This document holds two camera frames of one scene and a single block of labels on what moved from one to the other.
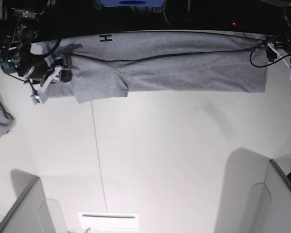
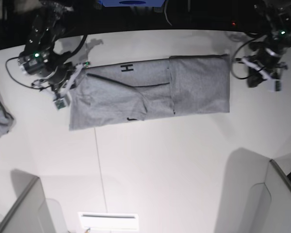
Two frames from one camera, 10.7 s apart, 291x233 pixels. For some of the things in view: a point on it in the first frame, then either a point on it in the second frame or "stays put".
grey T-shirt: (110, 64) → (110, 92)
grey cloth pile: (1, 122) stays put
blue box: (129, 3) stays put
